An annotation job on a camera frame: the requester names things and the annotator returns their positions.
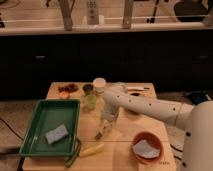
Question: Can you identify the green cup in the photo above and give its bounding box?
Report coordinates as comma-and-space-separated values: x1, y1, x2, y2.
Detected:
84, 94, 97, 110

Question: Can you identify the blue sponge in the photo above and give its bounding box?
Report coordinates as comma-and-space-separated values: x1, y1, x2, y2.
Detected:
45, 124, 68, 145

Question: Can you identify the orange small toy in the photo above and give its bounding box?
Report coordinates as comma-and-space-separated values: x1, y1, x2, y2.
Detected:
59, 91, 70, 99

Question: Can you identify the green vegetable toy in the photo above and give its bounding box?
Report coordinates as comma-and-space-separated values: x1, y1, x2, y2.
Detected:
65, 139, 82, 168

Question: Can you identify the yellow banana toy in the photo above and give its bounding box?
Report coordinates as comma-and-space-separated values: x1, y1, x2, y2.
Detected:
79, 143, 104, 157

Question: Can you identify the green plastic tray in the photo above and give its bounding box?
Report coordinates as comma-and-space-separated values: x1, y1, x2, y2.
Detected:
19, 99, 80, 157

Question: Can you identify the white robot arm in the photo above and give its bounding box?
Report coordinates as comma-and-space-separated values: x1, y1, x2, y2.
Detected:
102, 87, 213, 171

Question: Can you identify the white crumpled cloth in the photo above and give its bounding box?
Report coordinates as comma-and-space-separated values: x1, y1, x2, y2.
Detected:
133, 139, 161, 159

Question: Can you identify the dark round object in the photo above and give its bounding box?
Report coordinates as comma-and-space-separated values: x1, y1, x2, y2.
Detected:
130, 93, 140, 97

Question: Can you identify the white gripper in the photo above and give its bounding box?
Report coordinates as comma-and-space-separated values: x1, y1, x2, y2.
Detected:
101, 103, 119, 132

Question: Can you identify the white flat utensil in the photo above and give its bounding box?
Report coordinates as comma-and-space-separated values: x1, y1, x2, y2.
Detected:
127, 86, 150, 91

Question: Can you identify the brown grape bunch toy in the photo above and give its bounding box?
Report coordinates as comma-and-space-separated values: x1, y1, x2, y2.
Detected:
58, 84, 78, 93

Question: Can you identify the dark small cup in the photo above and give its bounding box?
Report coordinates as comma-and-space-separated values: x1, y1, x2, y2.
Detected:
83, 84, 93, 95

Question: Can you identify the orange bowl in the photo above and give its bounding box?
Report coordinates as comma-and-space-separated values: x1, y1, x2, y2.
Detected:
131, 132, 164, 165

